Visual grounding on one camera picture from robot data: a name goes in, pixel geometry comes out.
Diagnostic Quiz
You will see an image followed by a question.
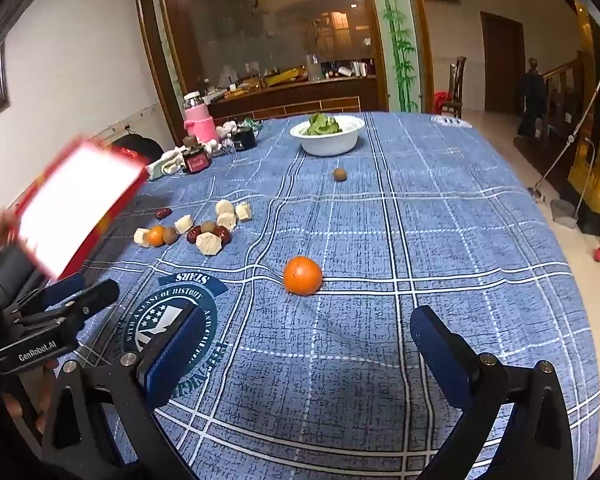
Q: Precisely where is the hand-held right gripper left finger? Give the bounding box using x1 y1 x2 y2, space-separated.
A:
41 304 208 480

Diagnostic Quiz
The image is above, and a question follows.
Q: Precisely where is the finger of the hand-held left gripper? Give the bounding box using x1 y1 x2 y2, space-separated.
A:
10 279 121 332
20 272 87 316

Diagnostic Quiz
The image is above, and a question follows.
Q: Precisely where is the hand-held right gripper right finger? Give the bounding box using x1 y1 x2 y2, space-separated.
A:
410 305 576 480

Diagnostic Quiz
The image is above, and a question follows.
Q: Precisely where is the red cardboard box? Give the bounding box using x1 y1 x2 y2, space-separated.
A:
7 134 151 281

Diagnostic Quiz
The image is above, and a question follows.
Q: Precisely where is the large orange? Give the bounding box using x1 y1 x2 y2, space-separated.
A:
283 256 324 296

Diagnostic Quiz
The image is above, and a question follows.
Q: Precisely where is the person's left hand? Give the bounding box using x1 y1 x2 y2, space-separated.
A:
2 357 61 436

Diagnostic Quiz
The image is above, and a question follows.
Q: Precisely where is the blue plaid tablecloth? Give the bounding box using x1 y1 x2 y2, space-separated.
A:
55 110 600 480

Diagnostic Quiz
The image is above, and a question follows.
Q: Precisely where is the white and mint cloth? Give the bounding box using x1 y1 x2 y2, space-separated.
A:
147 147 191 181

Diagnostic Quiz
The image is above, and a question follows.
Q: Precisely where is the black sofa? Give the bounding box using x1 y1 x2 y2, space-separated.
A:
111 134 165 167

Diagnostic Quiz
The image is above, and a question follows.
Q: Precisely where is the dark jar with red label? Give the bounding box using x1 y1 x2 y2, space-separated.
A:
182 144 210 175

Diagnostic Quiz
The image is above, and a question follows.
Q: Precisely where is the grey dustpan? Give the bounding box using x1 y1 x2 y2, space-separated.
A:
550 135 593 228

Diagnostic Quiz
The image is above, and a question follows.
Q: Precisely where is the white crumpled cloth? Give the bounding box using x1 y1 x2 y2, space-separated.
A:
204 121 238 157

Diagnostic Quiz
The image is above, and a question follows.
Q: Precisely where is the bottle with pink knit sleeve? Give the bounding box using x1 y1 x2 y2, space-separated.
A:
182 91 218 144

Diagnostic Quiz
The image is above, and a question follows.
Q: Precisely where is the black jar with white label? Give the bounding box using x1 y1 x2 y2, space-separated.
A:
231 127 257 152

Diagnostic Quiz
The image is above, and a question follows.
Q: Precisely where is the white bowl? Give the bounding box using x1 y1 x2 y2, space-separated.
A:
289 115 365 157

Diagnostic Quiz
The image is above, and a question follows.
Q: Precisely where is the metal mop pole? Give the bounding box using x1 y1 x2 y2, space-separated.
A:
527 75 600 203

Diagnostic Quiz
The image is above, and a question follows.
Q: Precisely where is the red cloth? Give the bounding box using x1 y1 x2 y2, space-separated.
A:
432 91 456 115

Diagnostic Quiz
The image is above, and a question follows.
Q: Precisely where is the green lettuce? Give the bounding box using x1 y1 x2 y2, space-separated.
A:
304 113 343 136

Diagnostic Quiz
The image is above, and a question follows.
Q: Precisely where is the wooden chair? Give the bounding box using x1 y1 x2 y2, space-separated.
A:
440 56 468 116

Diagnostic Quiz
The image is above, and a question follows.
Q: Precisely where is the golden pillar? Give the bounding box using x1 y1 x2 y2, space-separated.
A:
567 0 600 233

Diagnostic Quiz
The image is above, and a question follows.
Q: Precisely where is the yellow box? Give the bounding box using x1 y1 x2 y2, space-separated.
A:
264 67 308 87

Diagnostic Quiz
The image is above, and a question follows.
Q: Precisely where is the brown wooden door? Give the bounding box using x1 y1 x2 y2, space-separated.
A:
480 11 526 113

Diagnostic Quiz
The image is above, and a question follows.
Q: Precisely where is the bamboo painted panel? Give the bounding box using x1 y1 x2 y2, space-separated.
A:
367 0 423 113

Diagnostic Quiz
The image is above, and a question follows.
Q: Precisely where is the wooden glass partition cabinet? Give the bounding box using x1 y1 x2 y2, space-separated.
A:
130 0 433 131

